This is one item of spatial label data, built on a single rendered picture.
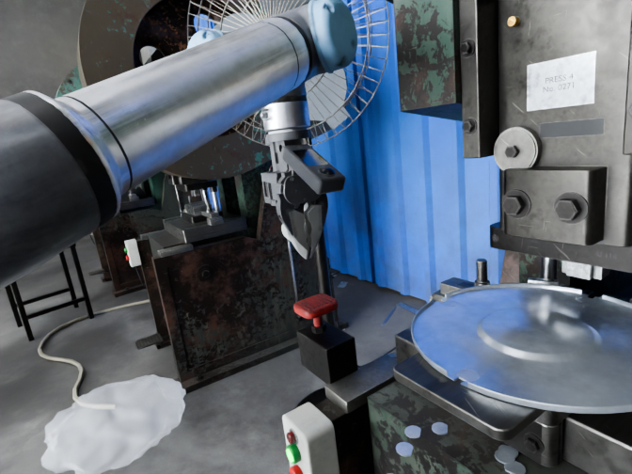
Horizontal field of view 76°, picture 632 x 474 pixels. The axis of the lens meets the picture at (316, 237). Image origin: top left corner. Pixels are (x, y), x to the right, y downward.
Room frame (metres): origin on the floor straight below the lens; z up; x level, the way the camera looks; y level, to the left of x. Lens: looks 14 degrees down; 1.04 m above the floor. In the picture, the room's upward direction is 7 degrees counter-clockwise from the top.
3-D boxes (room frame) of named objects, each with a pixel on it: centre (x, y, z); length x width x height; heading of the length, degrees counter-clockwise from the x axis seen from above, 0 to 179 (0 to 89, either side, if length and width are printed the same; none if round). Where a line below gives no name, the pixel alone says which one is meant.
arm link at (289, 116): (0.68, 0.03, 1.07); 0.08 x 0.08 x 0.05
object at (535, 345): (0.44, -0.25, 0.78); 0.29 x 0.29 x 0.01
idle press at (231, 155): (2.16, 0.25, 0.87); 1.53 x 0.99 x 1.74; 120
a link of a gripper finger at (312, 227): (0.69, 0.01, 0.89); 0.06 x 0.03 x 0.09; 31
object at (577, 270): (0.50, -0.35, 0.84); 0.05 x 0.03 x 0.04; 32
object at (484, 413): (0.41, -0.21, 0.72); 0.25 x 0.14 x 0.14; 122
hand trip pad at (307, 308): (0.66, 0.01, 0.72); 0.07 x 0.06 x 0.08; 122
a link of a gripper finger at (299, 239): (0.68, 0.04, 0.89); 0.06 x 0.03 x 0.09; 31
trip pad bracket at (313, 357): (0.65, 0.00, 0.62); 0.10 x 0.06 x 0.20; 32
